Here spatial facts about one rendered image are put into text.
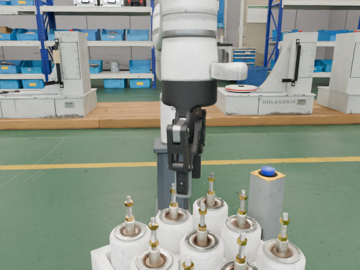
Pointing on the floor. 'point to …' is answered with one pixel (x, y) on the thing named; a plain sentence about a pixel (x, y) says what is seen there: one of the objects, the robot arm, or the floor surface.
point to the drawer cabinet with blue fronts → (242, 56)
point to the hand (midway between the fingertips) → (188, 178)
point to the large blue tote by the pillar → (255, 76)
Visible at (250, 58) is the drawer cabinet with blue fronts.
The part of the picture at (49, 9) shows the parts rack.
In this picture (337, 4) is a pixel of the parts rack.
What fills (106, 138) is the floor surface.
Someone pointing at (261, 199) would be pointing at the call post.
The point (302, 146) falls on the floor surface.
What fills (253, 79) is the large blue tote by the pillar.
